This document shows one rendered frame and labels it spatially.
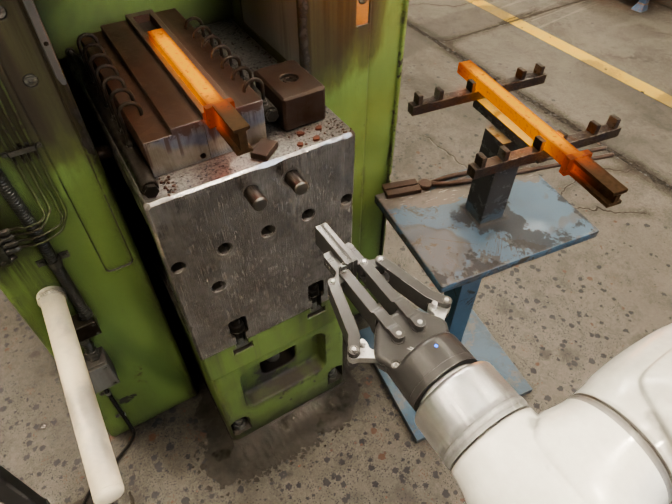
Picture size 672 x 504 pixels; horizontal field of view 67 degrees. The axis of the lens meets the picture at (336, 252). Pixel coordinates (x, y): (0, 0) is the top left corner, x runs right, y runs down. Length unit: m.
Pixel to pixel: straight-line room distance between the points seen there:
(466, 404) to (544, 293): 1.53
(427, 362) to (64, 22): 1.02
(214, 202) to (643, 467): 0.67
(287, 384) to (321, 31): 0.90
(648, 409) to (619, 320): 1.53
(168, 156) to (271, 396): 0.80
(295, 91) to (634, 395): 0.68
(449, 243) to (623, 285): 1.10
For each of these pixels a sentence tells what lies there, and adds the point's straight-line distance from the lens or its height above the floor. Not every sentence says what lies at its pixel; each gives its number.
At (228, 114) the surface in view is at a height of 1.02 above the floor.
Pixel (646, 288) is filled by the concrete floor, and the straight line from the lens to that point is 2.14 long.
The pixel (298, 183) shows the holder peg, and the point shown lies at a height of 0.88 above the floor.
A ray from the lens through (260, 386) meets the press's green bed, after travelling 1.46.
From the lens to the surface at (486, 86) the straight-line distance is 1.08.
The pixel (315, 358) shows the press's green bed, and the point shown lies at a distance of 1.48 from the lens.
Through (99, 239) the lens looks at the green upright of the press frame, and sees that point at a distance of 1.11.
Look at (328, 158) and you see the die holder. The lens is 0.92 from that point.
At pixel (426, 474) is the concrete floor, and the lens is 1.54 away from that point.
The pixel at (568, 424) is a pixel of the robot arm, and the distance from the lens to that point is 0.46.
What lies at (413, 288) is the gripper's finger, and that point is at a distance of 0.55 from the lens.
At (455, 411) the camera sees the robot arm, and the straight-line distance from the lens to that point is 0.45.
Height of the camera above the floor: 1.43
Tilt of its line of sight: 47 degrees down
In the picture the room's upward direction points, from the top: straight up
